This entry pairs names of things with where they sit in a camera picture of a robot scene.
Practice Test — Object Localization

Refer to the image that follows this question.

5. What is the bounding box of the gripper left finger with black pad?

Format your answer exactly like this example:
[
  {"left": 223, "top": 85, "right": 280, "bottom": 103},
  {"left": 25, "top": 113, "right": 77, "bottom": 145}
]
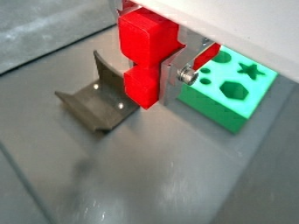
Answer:
[{"left": 108, "top": 0, "right": 140, "bottom": 18}]

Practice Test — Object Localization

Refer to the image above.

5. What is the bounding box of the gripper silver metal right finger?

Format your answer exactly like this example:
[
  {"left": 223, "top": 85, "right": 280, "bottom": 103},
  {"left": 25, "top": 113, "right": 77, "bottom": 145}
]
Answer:
[{"left": 159, "top": 26, "right": 215, "bottom": 105}]

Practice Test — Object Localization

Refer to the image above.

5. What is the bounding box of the red double-square block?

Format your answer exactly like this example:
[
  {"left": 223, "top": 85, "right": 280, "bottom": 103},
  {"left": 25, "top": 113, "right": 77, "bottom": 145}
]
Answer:
[{"left": 116, "top": 0, "right": 222, "bottom": 110}]

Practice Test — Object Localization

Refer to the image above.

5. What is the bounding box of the green foam shape board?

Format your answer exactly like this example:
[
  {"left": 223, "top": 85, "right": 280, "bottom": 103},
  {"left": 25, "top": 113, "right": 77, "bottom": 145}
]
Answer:
[{"left": 178, "top": 45, "right": 278, "bottom": 133}]

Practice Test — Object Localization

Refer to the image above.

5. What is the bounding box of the black curved holder stand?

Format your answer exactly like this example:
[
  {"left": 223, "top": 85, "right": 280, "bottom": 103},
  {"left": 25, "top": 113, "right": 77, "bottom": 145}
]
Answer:
[{"left": 55, "top": 51, "right": 139, "bottom": 132}]

